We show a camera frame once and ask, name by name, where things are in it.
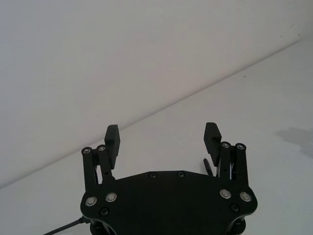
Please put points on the white table cloth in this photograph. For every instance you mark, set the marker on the white table cloth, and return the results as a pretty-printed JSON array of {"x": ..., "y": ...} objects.
[{"x": 244, "y": 110}]

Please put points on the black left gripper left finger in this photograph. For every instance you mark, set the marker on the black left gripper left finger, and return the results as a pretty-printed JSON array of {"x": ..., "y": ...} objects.
[{"x": 109, "y": 156}]

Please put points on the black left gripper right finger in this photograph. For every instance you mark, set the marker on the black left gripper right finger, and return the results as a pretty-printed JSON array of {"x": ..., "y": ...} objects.
[{"x": 213, "y": 144}]

